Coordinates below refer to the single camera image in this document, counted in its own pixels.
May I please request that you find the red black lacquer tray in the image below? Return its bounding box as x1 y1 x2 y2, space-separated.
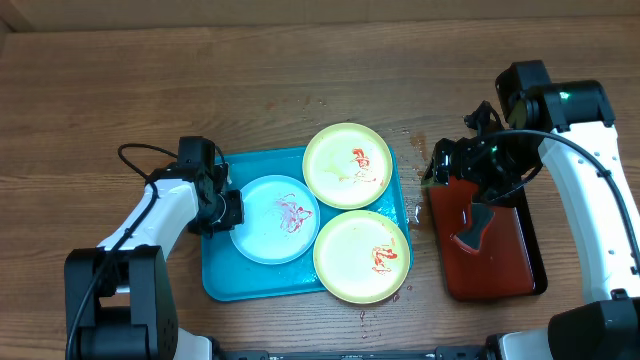
424 180 548 302

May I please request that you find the pink and black sponge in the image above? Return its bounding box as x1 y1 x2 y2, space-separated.
451 203 495 254

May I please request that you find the green rimmed plate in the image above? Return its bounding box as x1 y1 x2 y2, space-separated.
302 122 393 210
313 210 411 304

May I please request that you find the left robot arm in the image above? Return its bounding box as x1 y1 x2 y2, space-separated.
64 136 243 360

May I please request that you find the teal plastic serving tray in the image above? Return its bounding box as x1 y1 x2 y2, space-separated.
199 143 414 303

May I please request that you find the light blue round plate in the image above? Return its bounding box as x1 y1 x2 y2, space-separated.
230 175 321 265

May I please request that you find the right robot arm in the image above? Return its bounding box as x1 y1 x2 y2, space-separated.
421 60 639 359

